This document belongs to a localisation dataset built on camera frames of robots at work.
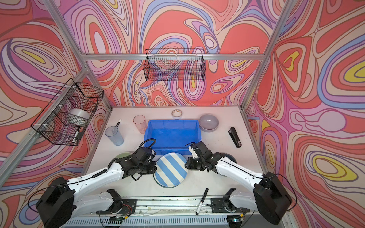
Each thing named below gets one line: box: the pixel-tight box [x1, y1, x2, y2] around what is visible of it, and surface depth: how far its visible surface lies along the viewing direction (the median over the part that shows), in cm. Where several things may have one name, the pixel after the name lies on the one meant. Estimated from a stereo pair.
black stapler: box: [228, 126, 242, 149], surface depth 100 cm
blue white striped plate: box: [153, 152, 189, 189], surface depth 83 cm
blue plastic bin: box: [144, 119, 202, 156], surface depth 103 cm
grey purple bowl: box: [198, 114, 220, 133], surface depth 107 cm
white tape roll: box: [66, 108, 91, 127], surface depth 74 cm
